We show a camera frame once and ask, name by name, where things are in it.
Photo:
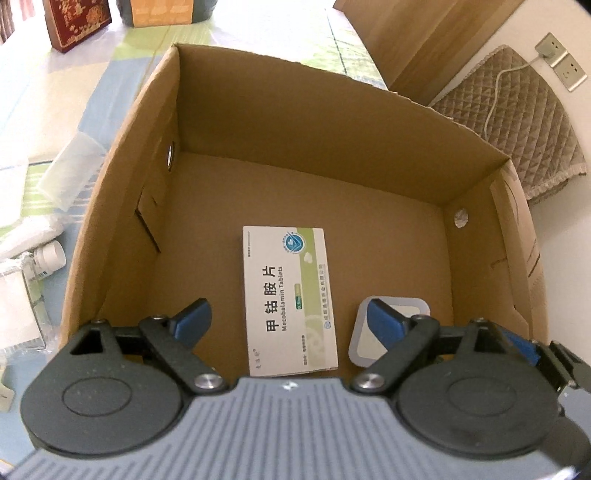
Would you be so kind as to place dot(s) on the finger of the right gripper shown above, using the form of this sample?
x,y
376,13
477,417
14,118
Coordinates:
x,y
554,361

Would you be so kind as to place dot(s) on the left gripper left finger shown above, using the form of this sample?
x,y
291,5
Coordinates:
x,y
172,340

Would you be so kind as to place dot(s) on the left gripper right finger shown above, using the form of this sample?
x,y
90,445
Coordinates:
x,y
406,339

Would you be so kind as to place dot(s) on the white square night light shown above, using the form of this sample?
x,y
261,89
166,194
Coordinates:
x,y
381,321

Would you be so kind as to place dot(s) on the white mecobalamin medicine box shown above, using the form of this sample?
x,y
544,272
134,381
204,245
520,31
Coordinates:
x,y
290,324

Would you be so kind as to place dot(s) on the small white pill bottle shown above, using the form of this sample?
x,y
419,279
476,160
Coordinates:
x,y
48,259

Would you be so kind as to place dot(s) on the long plastic item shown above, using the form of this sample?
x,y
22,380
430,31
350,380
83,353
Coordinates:
x,y
71,174

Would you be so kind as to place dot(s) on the bagged white small parts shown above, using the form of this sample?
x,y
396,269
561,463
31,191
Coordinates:
x,y
25,325

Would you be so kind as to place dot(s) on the brown cardboard box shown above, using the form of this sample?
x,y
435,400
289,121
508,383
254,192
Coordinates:
x,y
412,204

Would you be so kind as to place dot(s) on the brown quilted cover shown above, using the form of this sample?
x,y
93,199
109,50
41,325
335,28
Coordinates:
x,y
507,103

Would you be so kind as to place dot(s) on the checked plastic tablecloth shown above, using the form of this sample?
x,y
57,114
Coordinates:
x,y
47,97

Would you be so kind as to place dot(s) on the brown wooden door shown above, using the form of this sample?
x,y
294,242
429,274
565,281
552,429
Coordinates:
x,y
419,46

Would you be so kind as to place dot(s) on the orange label food bowl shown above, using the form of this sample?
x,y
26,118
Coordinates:
x,y
148,13

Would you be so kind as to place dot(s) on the dark red gift box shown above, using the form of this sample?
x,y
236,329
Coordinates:
x,y
70,22

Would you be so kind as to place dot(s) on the double wall socket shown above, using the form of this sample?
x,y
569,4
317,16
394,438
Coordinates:
x,y
565,66

